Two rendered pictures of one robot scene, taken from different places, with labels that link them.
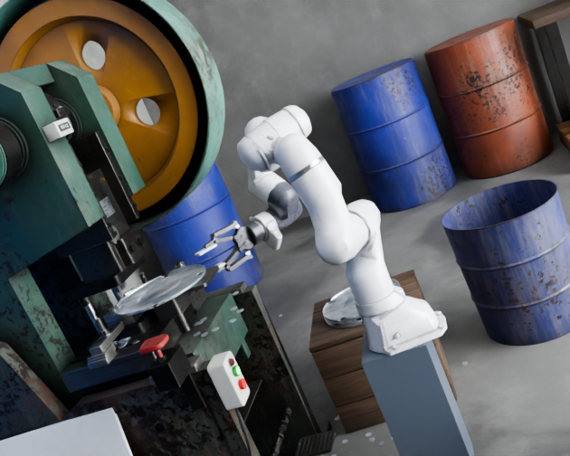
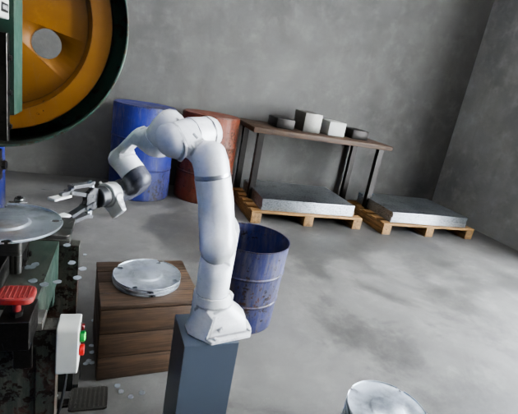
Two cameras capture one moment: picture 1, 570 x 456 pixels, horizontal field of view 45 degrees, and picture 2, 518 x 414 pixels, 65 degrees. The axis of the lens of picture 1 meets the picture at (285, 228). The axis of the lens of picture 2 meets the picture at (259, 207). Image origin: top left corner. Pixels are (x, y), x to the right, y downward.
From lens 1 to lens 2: 0.89 m
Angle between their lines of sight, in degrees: 36
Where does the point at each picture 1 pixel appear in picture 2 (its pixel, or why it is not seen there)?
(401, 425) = (187, 400)
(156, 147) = (38, 79)
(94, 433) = not seen: outside the picture
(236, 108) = not seen: hidden behind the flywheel
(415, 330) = (233, 328)
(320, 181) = (226, 191)
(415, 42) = (176, 99)
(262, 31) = not seen: hidden behind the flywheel
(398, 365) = (211, 353)
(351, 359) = (131, 323)
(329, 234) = (221, 239)
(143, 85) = (56, 18)
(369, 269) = (224, 273)
